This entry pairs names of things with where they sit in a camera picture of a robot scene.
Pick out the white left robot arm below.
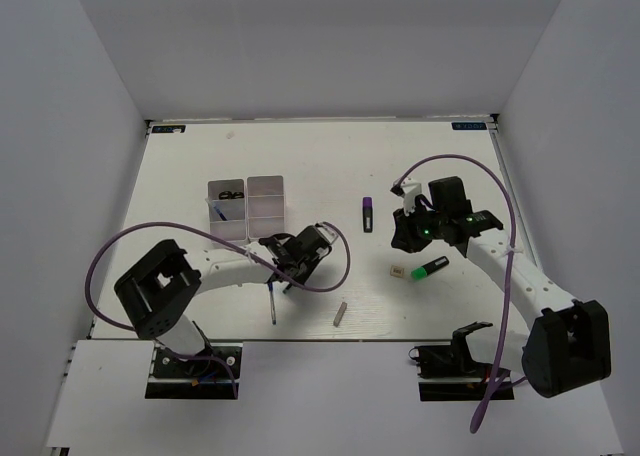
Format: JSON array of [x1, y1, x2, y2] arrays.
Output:
[[114, 224, 336, 375]]

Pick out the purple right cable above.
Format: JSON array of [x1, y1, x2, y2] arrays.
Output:
[[394, 154, 527, 435]]

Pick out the left white organizer tray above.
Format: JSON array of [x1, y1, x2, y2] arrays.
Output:
[[206, 179, 248, 245]]

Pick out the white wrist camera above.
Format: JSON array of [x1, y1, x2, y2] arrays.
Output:
[[312, 223, 337, 250], [391, 177, 422, 216]]

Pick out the right white organizer tray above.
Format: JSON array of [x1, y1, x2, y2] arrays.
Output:
[[245, 175, 286, 241]]

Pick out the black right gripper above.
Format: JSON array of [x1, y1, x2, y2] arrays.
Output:
[[391, 200, 447, 253]]

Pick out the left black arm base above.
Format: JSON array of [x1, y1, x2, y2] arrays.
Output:
[[145, 344, 243, 400]]

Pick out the white organizer tray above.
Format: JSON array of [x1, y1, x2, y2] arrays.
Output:
[[245, 175, 286, 241], [206, 179, 248, 245]]

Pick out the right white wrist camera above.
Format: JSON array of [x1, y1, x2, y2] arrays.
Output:
[[391, 177, 422, 216]]

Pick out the purple cap highlighter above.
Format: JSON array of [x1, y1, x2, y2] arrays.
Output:
[[362, 197, 374, 233]]

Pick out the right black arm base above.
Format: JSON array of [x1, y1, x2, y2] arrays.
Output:
[[408, 322, 499, 402]]

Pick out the small beige eraser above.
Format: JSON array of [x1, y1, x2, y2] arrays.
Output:
[[390, 265, 404, 279]]

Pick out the black handled scissors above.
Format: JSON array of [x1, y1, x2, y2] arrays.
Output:
[[217, 191, 244, 201]]

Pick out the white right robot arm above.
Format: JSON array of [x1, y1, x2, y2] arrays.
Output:
[[391, 177, 611, 398]]

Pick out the green cap highlighter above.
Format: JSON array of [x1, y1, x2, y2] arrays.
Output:
[[410, 256, 450, 281]]

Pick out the corner label sticker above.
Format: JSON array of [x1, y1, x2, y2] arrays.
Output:
[[451, 121, 487, 131], [151, 125, 186, 134]]

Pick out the left corner label sticker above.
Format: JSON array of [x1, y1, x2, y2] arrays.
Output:
[[151, 125, 186, 134]]

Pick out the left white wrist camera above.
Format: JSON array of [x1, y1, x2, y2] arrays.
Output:
[[312, 223, 337, 250]]

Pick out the right corner label sticker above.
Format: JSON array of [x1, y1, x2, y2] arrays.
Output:
[[451, 121, 487, 131]]

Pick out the blue pen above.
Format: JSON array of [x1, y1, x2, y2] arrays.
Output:
[[267, 281, 277, 326], [206, 197, 228, 221]]

